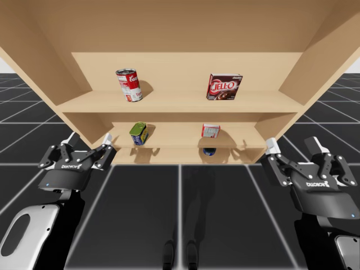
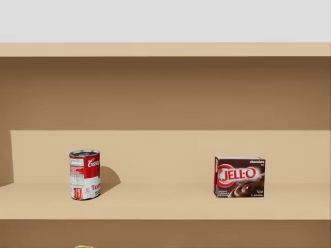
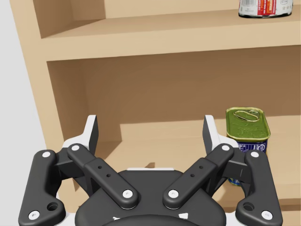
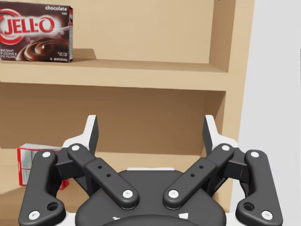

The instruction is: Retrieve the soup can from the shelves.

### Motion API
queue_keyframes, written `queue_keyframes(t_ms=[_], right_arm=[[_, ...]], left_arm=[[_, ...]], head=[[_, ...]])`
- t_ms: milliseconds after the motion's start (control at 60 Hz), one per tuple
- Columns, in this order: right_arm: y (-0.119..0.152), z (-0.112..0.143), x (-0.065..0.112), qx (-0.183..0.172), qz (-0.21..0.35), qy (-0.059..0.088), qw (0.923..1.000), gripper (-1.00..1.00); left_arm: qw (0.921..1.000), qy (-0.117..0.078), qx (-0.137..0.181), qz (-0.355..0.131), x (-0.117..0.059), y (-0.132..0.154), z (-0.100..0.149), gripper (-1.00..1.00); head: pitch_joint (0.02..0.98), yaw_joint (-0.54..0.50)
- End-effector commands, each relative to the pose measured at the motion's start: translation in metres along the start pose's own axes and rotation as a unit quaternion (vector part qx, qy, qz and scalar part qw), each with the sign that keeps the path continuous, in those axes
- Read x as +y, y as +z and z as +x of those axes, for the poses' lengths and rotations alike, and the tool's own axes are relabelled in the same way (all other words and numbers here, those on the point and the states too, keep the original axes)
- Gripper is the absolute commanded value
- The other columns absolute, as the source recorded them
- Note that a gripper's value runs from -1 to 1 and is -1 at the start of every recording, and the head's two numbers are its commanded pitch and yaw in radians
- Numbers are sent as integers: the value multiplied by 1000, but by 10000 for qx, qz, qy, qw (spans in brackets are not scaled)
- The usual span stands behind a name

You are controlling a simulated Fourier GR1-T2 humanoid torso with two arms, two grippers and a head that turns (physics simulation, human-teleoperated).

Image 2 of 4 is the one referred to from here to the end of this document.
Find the pale wooden shelf unit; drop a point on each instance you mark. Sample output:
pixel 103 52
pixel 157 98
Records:
pixel 165 108

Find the red and white can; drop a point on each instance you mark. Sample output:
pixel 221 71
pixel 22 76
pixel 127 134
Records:
pixel 84 174

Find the brown carton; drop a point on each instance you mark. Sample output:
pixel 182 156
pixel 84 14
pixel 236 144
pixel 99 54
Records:
pixel 239 177

